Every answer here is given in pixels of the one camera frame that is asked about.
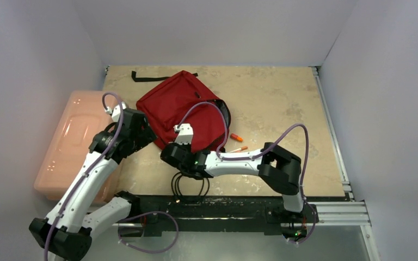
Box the red student backpack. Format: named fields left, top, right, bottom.
left=131, top=71, right=231, bottom=152

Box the white orange marker pen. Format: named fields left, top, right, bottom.
left=230, top=146, right=248, bottom=153

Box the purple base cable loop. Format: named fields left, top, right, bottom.
left=118, top=211, right=180, bottom=254

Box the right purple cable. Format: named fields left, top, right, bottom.
left=175, top=101, right=310, bottom=202

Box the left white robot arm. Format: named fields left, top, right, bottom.
left=29, top=108, right=156, bottom=260

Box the pink translucent storage box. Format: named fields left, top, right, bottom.
left=34, top=90, right=112, bottom=201

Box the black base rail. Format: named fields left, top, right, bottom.
left=112, top=194, right=351, bottom=239

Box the black coiled cable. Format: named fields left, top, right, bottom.
left=170, top=172, right=211, bottom=203

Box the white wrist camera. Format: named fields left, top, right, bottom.
left=174, top=123, right=194, bottom=145
left=105, top=102, right=128, bottom=122

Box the red orange crayon marker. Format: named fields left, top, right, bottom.
left=230, top=133, right=243, bottom=142

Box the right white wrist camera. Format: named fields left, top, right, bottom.
left=174, top=123, right=194, bottom=145

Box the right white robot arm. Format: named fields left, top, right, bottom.
left=160, top=142, right=305, bottom=221

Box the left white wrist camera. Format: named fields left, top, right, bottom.
left=105, top=102, right=128, bottom=122

